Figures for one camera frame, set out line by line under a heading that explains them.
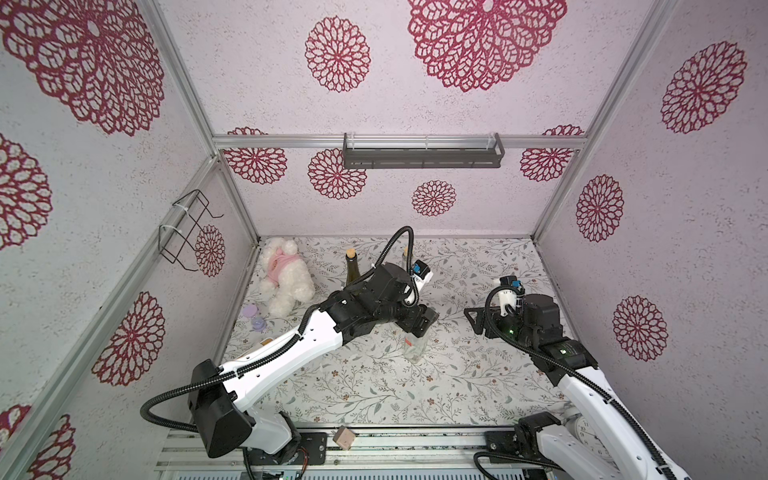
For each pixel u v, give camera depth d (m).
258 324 0.94
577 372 0.50
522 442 0.66
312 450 0.73
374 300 0.53
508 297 0.68
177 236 0.75
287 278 1.00
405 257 0.60
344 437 0.74
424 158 0.88
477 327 0.70
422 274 0.61
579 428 0.61
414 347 0.90
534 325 0.58
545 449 0.62
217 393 0.41
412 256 0.60
